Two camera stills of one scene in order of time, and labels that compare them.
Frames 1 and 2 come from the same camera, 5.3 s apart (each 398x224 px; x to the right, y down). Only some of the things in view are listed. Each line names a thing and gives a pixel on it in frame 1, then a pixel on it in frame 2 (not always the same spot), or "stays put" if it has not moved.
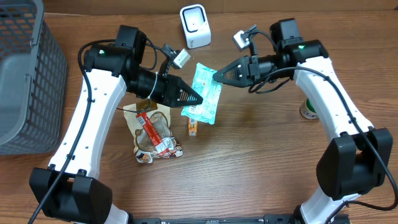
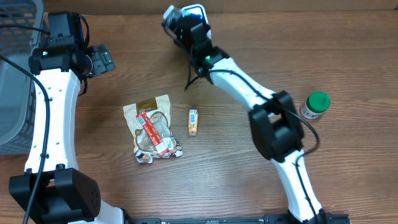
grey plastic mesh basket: (33, 81) stays put
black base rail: (240, 220) stays put
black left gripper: (166, 90) to (101, 59)
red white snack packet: (162, 145) stays put
